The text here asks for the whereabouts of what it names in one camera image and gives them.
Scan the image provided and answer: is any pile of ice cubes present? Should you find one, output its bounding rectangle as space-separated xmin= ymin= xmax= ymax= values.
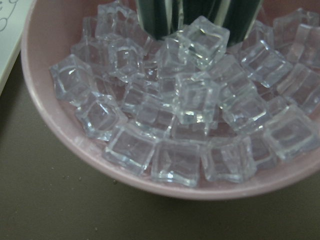
xmin=50 ymin=0 xmax=320 ymax=188

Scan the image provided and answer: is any pink bowl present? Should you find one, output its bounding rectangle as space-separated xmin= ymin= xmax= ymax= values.
xmin=21 ymin=0 xmax=320 ymax=201

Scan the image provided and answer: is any cream serving tray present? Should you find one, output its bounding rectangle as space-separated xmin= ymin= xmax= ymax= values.
xmin=0 ymin=0 xmax=32 ymax=91

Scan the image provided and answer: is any metal ice scoop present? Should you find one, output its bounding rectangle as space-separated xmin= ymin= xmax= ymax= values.
xmin=133 ymin=0 xmax=265 ymax=44

